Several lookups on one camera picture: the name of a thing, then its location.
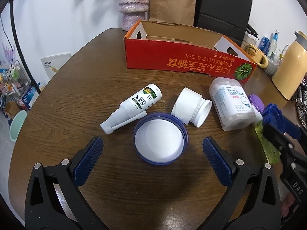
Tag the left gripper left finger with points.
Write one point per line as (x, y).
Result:
(53, 198)

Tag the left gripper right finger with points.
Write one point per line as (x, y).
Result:
(251, 200)

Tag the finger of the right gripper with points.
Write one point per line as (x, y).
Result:
(272, 115)

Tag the purple gear cap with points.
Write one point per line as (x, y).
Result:
(256, 102)

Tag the white jar lid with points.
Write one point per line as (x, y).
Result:
(191, 107)

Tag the blue rimmed white lid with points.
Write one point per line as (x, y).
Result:
(160, 139)

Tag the white spray bottle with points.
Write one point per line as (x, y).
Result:
(133, 108)

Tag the green spray bottle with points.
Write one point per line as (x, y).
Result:
(271, 153)

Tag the person's right hand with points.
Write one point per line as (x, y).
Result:
(288, 206)

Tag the clear cotton swab box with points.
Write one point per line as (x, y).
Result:
(231, 103)

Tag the grey ceramic cup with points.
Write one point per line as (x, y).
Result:
(272, 67)

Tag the yellow thermos jug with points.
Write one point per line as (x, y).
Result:
(293, 67)

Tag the yellow bear mug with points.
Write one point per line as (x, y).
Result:
(258, 56)

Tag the clear plastic bottle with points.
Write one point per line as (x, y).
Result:
(273, 44)

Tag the blue drink can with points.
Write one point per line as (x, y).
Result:
(264, 45)

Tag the clear food container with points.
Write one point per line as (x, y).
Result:
(250, 37)

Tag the mint green bucket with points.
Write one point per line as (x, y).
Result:
(16, 125)

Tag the cluttered storage shelf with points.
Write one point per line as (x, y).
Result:
(17, 93)

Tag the black stand pole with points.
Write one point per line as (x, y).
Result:
(14, 32)

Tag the black paper bag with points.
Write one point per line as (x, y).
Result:
(227, 17)

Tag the red cardboard box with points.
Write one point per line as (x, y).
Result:
(163, 46)

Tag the brown paper bag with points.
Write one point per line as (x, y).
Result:
(172, 11)

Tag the pink marbled vase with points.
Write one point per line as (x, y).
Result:
(132, 11)

